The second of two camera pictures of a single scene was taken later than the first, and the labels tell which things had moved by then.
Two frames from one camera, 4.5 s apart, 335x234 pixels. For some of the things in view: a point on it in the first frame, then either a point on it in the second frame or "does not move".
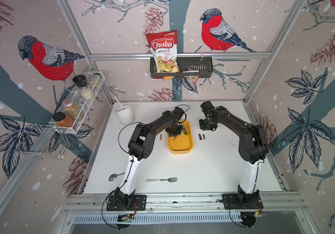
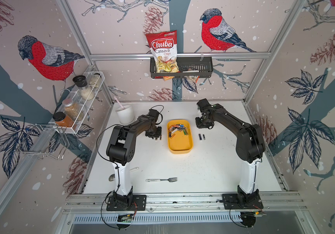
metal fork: (170, 180) does not move
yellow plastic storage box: (182, 144) does not move
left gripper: (177, 133) to (159, 133)
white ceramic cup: (126, 115) does not move
